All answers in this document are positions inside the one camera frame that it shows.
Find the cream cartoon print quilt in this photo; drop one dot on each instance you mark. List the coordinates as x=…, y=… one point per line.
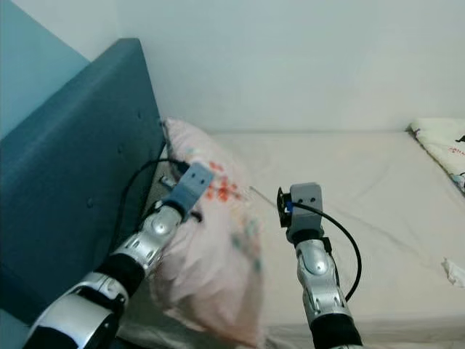
x=439, y=145

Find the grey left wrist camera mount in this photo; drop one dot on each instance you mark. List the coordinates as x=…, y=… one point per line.
x=192, y=185

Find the teal upholstered headboard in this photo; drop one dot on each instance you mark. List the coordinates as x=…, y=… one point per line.
x=73, y=189

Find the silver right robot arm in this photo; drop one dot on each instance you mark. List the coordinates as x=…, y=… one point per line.
x=316, y=269

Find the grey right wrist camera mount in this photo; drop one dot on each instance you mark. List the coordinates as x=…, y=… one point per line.
x=306, y=200

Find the mattress with white sheet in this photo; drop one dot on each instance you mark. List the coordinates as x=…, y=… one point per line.
x=356, y=211

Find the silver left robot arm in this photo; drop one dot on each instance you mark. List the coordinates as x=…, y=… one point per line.
x=94, y=305

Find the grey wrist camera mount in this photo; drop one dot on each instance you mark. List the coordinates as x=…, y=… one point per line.
x=306, y=200
x=192, y=185

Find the crumpled white tissue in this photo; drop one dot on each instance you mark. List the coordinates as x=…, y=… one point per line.
x=454, y=273

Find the pink patterned pillow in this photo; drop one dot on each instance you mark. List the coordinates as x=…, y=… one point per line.
x=211, y=276

